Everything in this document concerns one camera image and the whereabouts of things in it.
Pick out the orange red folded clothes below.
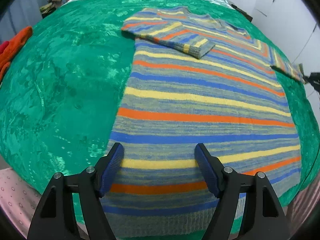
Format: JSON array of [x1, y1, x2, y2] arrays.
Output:
[[1, 26, 33, 82]]

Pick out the striped knit sweater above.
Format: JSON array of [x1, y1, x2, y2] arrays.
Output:
[[101, 7, 302, 238]]

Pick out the pink dotted pajama trousers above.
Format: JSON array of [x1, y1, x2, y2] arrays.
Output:
[[0, 168, 41, 237]]

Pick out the green velvet bedspread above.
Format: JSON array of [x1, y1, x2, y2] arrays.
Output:
[[0, 0, 320, 240]]

